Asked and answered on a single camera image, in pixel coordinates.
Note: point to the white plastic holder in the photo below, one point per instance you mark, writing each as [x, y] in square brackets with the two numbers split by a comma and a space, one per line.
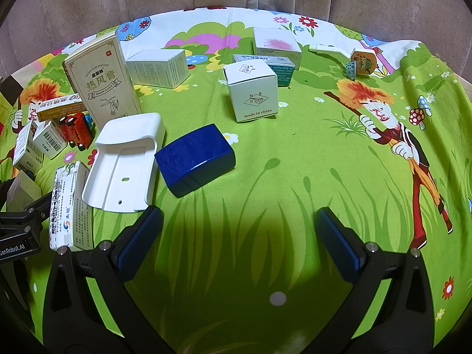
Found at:
[121, 166]

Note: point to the teal and white box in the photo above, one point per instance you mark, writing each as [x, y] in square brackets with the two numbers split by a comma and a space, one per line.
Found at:
[282, 70]

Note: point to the small orange box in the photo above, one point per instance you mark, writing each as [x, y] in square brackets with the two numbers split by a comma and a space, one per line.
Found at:
[364, 62]

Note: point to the grey white box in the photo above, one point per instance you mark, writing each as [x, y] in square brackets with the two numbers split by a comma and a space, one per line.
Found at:
[24, 191]

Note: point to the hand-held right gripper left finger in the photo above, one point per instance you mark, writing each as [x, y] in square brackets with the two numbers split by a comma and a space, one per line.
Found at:
[142, 236]

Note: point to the blue box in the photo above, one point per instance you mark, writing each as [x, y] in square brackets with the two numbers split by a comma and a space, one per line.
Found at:
[191, 158]

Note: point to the small teal patterned cup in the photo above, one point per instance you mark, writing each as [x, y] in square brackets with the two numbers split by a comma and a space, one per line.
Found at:
[351, 70]

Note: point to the cartoon printed green tablecloth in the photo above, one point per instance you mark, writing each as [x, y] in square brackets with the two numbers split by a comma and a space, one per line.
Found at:
[295, 155]

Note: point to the white barcode box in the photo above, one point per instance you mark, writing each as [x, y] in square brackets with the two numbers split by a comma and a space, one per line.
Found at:
[49, 140]

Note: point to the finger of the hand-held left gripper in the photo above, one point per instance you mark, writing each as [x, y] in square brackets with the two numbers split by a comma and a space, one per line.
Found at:
[33, 208]

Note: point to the white box with pink stain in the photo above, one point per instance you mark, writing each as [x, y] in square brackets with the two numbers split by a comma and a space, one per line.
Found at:
[276, 44]

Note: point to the red toy truck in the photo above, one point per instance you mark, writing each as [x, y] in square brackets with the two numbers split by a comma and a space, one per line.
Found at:
[75, 131]

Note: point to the tall beige box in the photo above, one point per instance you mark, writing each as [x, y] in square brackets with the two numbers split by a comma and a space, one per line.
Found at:
[105, 84]

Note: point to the yellow box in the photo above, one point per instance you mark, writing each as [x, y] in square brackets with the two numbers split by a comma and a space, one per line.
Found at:
[61, 107]

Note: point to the small white box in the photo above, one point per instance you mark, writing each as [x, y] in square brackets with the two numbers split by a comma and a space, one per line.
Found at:
[27, 147]

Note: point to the plain white box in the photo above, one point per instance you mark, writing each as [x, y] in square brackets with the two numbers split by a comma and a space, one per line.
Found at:
[155, 68]

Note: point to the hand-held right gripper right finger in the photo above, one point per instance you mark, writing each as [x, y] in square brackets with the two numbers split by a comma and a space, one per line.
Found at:
[337, 239]

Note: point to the white blue-print medicine box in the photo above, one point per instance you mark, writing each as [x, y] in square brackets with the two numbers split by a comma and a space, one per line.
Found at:
[70, 206]

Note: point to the white plastic strip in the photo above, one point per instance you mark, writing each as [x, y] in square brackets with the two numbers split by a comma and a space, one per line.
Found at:
[328, 49]

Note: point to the white cube box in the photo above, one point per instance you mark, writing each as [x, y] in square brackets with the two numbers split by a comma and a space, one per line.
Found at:
[254, 96]

